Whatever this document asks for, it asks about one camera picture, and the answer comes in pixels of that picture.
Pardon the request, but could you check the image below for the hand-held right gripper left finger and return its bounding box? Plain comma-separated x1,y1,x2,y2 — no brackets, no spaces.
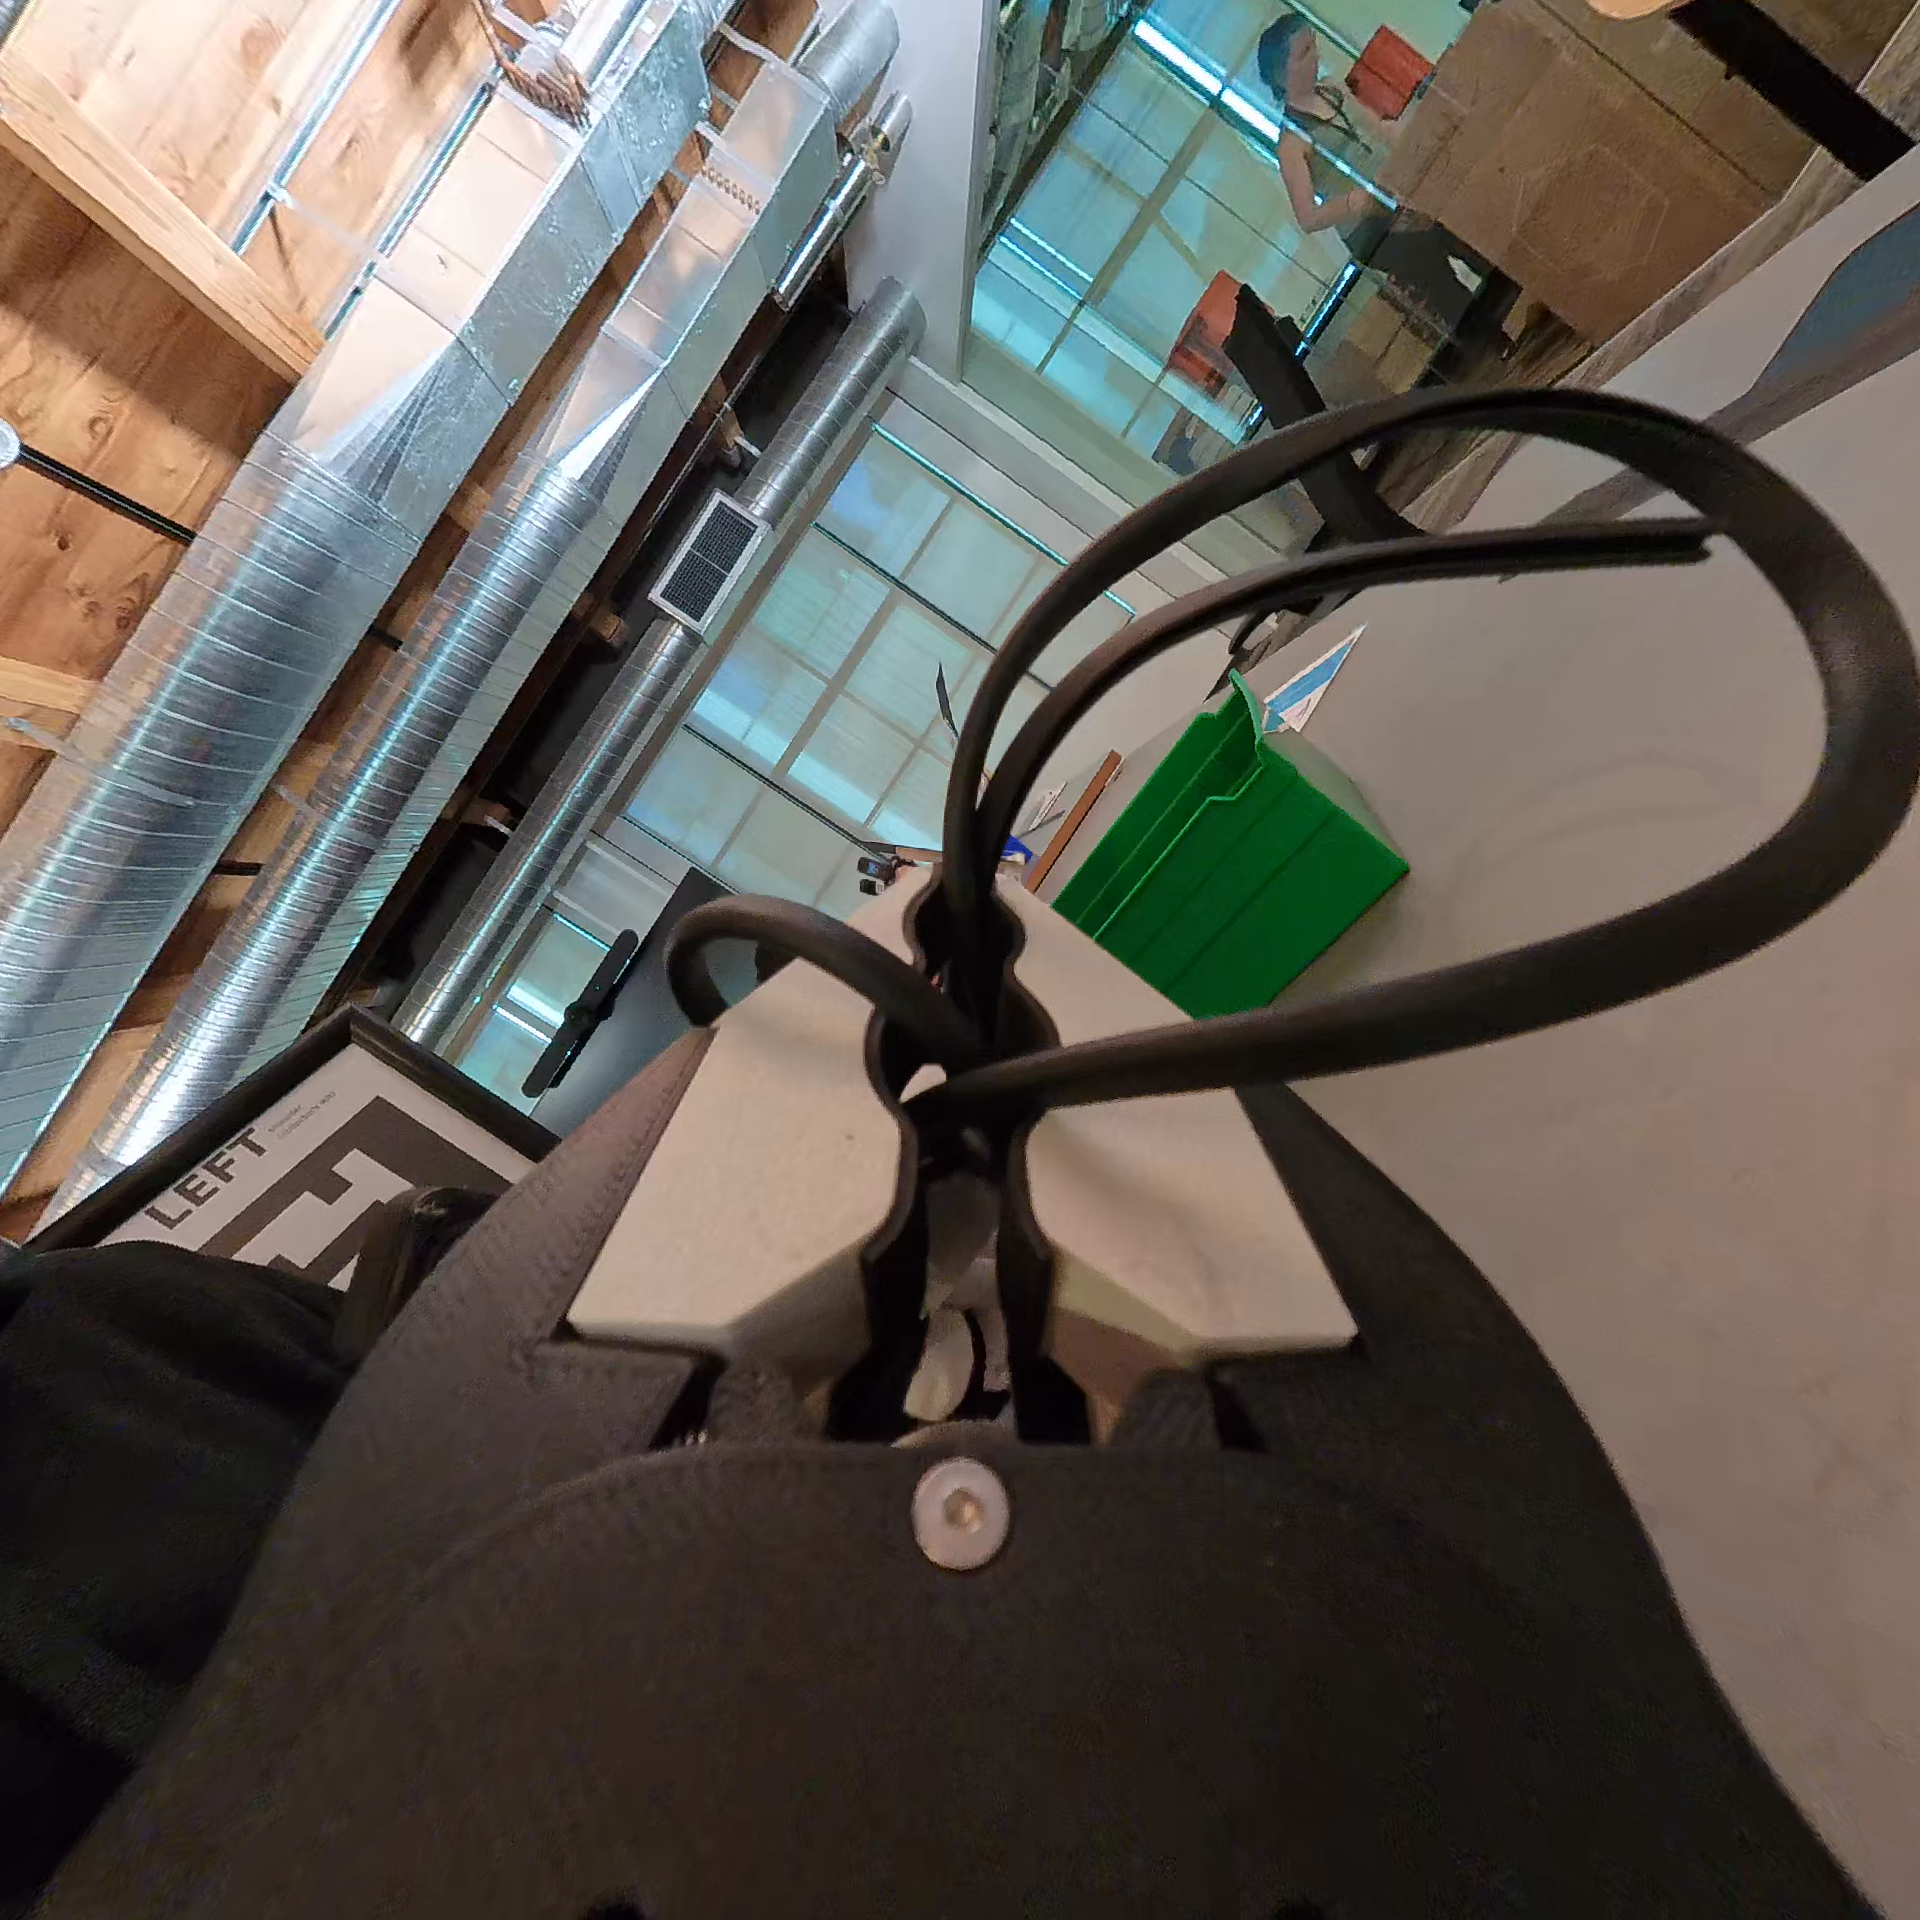
563,876,941,1446

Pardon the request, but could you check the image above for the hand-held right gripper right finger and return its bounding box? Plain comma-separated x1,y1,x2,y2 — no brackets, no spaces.
989,900,1361,1447

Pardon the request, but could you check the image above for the green plastic bin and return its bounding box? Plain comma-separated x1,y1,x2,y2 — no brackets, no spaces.
1052,672,1411,1022

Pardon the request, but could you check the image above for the black rubber cord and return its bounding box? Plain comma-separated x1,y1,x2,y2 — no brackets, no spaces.
659,390,1920,1172

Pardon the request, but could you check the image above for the black TV screen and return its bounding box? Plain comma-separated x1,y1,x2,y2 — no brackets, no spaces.
569,862,738,1142

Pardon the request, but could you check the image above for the black white marker board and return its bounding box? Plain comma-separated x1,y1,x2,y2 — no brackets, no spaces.
29,1003,560,1300

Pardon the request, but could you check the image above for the printed paper sheet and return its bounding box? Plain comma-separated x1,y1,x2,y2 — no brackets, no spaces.
1256,622,1369,738

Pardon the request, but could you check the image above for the white vent grille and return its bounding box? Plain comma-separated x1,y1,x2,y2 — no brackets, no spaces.
648,493,773,623

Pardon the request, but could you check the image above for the black office chair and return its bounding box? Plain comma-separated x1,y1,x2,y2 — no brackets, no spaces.
1222,283,1427,662

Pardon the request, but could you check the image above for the cardboard box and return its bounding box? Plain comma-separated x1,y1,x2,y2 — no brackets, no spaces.
1380,0,1862,347

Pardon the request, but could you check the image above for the black video camera bar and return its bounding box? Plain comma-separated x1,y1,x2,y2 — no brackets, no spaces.
521,929,639,1098

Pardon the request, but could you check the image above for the silver spiral ventilation duct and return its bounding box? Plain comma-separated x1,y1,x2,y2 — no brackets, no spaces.
29,420,707,1232
395,276,924,1051
0,450,437,1187

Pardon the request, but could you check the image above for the rectangular metal duct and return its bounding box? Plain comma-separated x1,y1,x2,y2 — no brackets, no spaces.
284,0,841,498

